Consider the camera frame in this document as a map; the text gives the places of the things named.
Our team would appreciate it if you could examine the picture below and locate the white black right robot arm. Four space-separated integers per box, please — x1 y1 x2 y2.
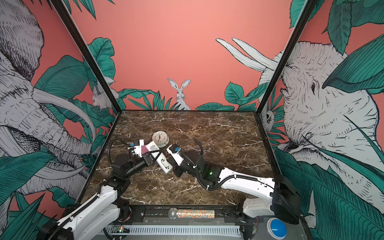
167 147 301 225

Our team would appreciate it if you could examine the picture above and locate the pink white round container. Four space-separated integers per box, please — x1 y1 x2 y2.
141 146 149 154

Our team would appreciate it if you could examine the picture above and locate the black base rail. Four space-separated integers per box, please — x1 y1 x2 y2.
119 204 304 224

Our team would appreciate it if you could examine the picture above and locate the white remote control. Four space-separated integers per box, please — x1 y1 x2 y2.
146 141 173 174

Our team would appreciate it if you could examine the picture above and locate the black left frame post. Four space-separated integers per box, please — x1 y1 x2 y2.
51 0 123 115

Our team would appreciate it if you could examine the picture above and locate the black frame post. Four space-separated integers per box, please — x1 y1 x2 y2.
51 0 123 115
256 0 317 117

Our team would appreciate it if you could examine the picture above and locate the black right frame post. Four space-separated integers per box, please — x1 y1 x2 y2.
256 0 317 117

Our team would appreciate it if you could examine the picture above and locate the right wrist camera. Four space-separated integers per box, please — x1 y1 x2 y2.
167 144 184 166

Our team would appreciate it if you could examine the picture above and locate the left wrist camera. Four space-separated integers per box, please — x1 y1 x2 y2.
129 140 145 158

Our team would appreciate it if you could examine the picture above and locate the blue push button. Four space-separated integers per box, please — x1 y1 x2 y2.
267 218 287 240

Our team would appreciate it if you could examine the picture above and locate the small green circuit board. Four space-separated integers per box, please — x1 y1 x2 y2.
111 225 131 235

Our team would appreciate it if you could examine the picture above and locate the glitter tube with ball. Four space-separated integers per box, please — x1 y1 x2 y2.
168 208 215 220

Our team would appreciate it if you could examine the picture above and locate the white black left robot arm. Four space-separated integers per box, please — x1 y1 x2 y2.
37 151 162 240

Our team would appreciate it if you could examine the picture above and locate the white slotted cable duct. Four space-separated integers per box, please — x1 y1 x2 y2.
106 225 242 238

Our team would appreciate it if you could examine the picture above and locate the white round alarm clock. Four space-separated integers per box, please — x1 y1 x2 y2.
152 131 169 149

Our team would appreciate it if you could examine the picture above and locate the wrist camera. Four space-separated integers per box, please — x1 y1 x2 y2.
129 140 145 158
167 144 184 166

